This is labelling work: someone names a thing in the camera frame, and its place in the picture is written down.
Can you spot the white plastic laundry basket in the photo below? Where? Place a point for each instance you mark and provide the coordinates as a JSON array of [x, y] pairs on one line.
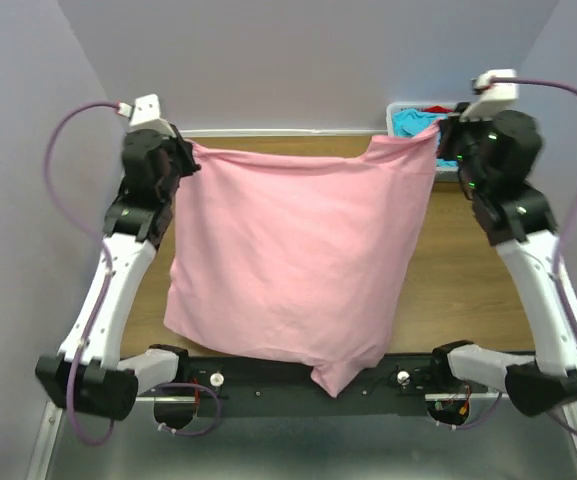
[[427, 140]]

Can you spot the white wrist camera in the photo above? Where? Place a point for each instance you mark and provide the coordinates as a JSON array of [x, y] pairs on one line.
[[145, 113], [495, 91]]

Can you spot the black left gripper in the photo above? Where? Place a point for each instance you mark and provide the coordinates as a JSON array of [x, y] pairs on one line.
[[185, 148]]

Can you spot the red t shirt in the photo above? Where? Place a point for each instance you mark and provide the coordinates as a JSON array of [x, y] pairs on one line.
[[437, 109]]

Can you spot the aluminium front frame rail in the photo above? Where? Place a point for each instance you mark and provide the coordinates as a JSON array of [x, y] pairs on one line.
[[506, 446]]

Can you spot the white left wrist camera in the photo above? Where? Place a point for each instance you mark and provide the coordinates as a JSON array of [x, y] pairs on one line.
[[145, 113]]

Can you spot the turquoise t shirt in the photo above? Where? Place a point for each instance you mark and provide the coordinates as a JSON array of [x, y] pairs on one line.
[[410, 122]]

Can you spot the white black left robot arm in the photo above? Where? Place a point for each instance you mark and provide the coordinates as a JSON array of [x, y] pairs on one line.
[[86, 374]]

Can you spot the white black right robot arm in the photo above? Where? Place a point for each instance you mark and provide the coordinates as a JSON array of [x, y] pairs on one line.
[[521, 227]]

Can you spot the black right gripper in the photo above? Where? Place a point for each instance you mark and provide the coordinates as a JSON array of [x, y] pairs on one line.
[[452, 128]]

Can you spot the pink t shirt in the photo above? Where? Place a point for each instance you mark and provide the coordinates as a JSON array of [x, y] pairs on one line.
[[297, 258]]

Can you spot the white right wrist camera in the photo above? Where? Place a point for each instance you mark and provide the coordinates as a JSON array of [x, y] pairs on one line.
[[495, 91]]

